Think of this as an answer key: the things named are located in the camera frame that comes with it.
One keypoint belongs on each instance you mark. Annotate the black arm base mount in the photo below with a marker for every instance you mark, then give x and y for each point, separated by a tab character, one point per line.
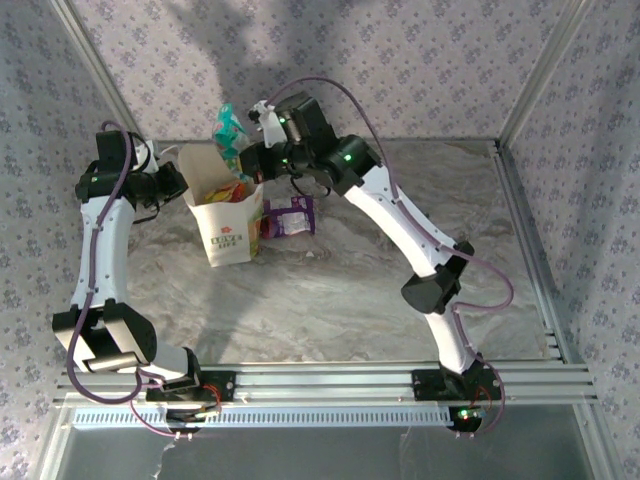
225	385
425	385

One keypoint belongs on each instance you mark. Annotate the black round controller board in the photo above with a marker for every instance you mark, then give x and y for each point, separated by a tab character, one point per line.
462	424
182	425

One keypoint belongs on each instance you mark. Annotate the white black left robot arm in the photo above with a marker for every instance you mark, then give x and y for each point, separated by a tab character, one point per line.
102	250

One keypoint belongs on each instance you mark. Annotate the aluminium side frame rail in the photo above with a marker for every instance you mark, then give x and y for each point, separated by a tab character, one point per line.
520	215
52	450

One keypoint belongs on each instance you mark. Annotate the teal snack packet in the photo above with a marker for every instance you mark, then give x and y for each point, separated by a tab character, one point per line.
227	132

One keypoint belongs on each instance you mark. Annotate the purple snack packet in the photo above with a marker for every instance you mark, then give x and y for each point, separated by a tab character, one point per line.
290	217

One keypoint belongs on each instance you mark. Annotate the orange Fox's candy packet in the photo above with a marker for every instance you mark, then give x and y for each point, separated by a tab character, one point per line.
227	192

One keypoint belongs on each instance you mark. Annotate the white paper bag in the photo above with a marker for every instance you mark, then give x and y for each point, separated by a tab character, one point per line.
227	245

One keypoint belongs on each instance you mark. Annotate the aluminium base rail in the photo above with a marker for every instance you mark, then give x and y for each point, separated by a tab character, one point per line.
325	380

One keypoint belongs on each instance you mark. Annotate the aluminium frame post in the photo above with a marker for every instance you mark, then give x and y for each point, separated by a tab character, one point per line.
540	75
85	40

